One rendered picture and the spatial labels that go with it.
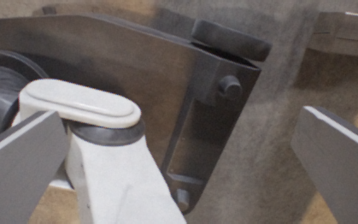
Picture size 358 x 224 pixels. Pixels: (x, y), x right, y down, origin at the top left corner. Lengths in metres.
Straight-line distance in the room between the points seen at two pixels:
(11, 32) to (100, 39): 0.18
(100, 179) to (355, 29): 0.68
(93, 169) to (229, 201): 0.79
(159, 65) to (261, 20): 0.35
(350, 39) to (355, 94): 0.28
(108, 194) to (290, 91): 0.67
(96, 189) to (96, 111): 0.14
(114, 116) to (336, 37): 0.58
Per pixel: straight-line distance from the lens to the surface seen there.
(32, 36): 0.56
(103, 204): 0.30
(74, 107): 0.39
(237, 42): 0.47
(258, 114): 0.80
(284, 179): 1.04
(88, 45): 0.51
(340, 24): 0.70
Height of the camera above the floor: 0.65
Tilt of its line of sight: 64 degrees down
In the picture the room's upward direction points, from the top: 174 degrees clockwise
